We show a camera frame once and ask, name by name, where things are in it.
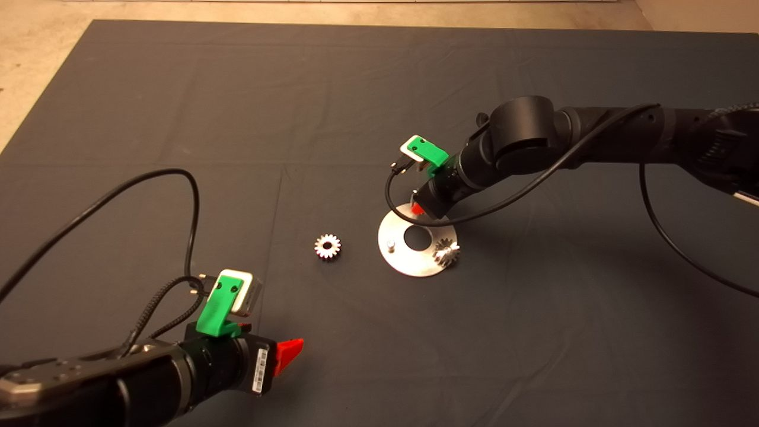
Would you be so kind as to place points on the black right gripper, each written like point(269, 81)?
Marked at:
point(445, 190)

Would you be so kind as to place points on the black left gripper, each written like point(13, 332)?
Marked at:
point(228, 365)

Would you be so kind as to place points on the dark steel planetary gear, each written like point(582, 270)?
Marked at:
point(443, 255)

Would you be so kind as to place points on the shiny steel planetary gear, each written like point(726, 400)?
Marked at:
point(321, 247)

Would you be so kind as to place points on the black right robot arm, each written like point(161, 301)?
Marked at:
point(533, 136)

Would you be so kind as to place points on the round metal carrier plate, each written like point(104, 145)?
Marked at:
point(396, 261)

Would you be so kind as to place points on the dark grey table cloth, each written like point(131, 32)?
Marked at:
point(356, 89)

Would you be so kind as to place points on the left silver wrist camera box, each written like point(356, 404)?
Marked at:
point(252, 296)

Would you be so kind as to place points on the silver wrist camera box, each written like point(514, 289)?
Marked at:
point(408, 145)
point(252, 296)

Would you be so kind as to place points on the left green camera mount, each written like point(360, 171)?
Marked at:
point(216, 314)

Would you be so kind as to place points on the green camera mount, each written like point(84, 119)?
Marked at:
point(436, 154)
point(216, 314)

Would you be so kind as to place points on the right green camera mount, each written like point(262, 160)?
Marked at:
point(436, 154)

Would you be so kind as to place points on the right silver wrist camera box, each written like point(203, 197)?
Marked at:
point(408, 145)

